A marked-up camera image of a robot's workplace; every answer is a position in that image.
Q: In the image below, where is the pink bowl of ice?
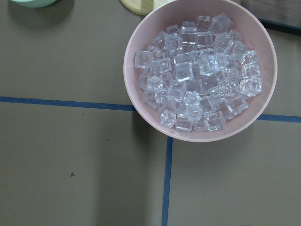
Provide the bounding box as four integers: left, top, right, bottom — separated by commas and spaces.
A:
123, 0, 277, 142

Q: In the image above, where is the wooden mug tree stand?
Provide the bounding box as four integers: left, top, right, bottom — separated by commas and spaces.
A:
120, 0, 169, 16

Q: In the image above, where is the mint green bowl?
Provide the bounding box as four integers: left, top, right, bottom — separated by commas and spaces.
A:
11, 0, 56, 8

